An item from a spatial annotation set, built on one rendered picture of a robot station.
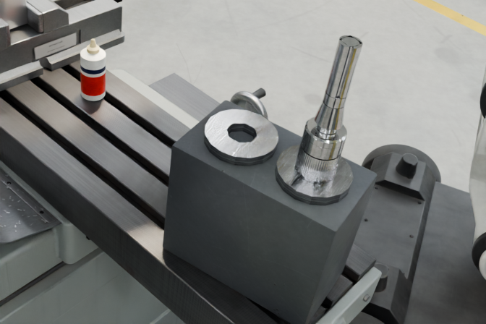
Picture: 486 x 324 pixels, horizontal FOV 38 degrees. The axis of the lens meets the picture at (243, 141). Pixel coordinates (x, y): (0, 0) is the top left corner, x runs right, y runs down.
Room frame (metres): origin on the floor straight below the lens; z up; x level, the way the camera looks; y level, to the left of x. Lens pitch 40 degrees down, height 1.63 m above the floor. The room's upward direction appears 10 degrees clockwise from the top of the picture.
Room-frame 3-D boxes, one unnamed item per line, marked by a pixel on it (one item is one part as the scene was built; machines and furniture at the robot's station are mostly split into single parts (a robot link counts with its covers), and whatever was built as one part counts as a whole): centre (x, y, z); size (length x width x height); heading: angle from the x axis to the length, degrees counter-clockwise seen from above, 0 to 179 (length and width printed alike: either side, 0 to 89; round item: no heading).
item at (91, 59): (0.92, 0.26, 0.96); 0.04 x 0.04 x 0.11
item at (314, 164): (0.60, -0.09, 1.13); 0.05 x 0.05 x 0.05
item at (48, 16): (1.02, 0.40, 0.99); 0.12 x 0.06 x 0.04; 53
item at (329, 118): (0.60, -0.09, 1.22); 0.03 x 0.03 x 0.11
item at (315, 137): (0.60, -0.09, 1.16); 0.05 x 0.05 x 0.01
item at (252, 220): (0.62, -0.04, 1.00); 0.22 x 0.12 x 0.20; 65
